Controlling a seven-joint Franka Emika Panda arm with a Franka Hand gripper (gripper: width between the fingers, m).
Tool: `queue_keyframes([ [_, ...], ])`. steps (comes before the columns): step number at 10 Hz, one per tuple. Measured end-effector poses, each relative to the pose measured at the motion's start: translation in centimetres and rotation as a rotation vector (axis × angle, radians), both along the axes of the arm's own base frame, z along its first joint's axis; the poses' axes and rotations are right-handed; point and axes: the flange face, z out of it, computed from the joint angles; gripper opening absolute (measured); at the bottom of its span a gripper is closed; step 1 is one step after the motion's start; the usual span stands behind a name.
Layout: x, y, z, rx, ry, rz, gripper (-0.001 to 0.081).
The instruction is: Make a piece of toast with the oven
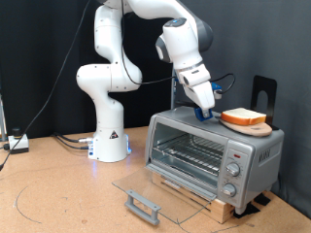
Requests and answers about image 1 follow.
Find black metal bookend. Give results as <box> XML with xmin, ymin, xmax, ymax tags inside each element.
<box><xmin>250</xmin><ymin>75</ymin><xmax>280</xmax><ymax>131</ymax></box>

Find vertical metal pole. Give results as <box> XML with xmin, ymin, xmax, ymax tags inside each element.
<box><xmin>170</xmin><ymin>66</ymin><xmax>180</xmax><ymax>110</ymax></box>

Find metal frame post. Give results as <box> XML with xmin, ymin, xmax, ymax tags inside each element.
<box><xmin>0</xmin><ymin>93</ymin><xmax>8</xmax><ymax>143</ymax></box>

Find white bread slice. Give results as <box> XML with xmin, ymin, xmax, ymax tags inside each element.
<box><xmin>221</xmin><ymin>107</ymin><xmax>267</xmax><ymax>126</ymax></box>

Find silver oven knob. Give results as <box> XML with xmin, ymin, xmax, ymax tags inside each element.
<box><xmin>225</xmin><ymin>161</ymin><xmax>242</xmax><ymax>178</ymax></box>
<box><xmin>221</xmin><ymin>183</ymin><xmax>237</xmax><ymax>198</ymax></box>

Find long hanging black cable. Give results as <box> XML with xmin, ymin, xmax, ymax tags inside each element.
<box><xmin>0</xmin><ymin>0</ymin><xmax>91</xmax><ymax>169</ymax></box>

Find black cable with silver connector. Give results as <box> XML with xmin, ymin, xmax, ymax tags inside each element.
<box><xmin>52</xmin><ymin>132</ymin><xmax>95</xmax><ymax>146</ymax></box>

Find black foam pad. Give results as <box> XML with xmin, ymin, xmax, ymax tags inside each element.
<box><xmin>254</xmin><ymin>192</ymin><xmax>272</xmax><ymax>207</ymax></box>
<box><xmin>232</xmin><ymin>203</ymin><xmax>260</xmax><ymax>219</ymax></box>

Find grey backdrop curtain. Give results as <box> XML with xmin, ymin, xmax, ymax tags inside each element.
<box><xmin>176</xmin><ymin>0</ymin><xmax>311</xmax><ymax>218</ymax></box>

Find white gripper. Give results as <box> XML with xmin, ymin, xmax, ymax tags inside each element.
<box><xmin>184</xmin><ymin>80</ymin><xmax>217</xmax><ymax>119</ymax></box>

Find metal oven rack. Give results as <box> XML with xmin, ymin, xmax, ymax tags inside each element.
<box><xmin>152</xmin><ymin>134</ymin><xmax>225</xmax><ymax>178</ymax></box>

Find slatted wooden block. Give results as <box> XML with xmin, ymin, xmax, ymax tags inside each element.
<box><xmin>152</xmin><ymin>171</ymin><xmax>236</xmax><ymax>225</ymax></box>

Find white box with black button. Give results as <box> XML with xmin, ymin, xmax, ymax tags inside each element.
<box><xmin>8</xmin><ymin>127</ymin><xmax>30</xmax><ymax>154</ymax></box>

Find silver toaster oven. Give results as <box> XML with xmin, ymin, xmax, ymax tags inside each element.
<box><xmin>144</xmin><ymin>106</ymin><xmax>286</xmax><ymax>216</ymax></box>

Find small wooden cutting board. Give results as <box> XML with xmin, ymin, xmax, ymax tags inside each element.
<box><xmin>219</xmin><ymin>118</ymin><xmax>273</xmax><ymax>138</ymax></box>

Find black backdrop curtain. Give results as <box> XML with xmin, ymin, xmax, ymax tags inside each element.
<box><xmin>0</xmin><ymin>0</ymin><xmax>178</xmax><ymax>140</ymax></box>

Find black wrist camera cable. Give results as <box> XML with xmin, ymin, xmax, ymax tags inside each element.
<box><xmin>121</xmin><ymin>0</ymin><xmax>236</xmax><ymax>95</ymax></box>

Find black base cable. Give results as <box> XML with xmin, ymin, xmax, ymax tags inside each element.
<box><xmin>54</xmin><ymin>137</ymin><xmax>90</xmax><ymax>150</ymax></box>

